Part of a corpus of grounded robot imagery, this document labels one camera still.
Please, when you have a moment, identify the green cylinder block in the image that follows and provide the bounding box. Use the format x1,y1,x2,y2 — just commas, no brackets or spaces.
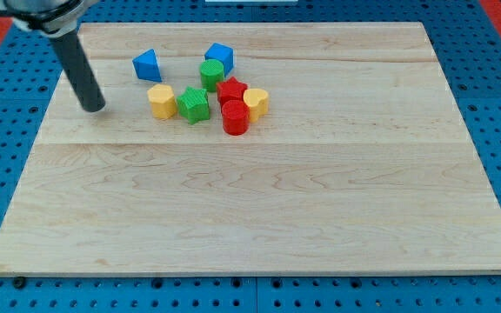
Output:
199,59,224,92

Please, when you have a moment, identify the light wooden board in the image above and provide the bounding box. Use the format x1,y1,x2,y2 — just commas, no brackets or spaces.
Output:
0,22,501,277

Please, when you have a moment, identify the yellow heart block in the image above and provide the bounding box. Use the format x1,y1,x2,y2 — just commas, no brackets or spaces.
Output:
243,88,270,123

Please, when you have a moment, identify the yellow hexagon block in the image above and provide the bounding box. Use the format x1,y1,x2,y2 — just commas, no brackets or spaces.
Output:
147,83,177,119

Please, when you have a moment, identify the blue triangle block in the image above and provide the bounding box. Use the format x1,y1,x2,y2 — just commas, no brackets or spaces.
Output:
132,49,162,83

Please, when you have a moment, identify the red cylinder block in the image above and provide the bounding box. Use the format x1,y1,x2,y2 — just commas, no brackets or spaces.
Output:
221,100,250,136

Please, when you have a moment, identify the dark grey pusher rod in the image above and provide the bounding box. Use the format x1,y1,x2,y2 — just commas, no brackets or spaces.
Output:
50,30,105,113

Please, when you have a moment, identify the blue cube block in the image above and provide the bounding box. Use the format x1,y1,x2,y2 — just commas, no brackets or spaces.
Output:
204,43,235,77

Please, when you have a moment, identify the green star block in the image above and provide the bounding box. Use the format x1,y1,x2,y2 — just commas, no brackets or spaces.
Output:
177,86,210,124

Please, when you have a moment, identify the red star block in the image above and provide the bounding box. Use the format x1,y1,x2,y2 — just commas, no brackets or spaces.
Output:
216,77,248,107

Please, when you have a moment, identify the grey robot arm flange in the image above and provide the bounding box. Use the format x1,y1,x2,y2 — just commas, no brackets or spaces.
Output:
3,0,99,38

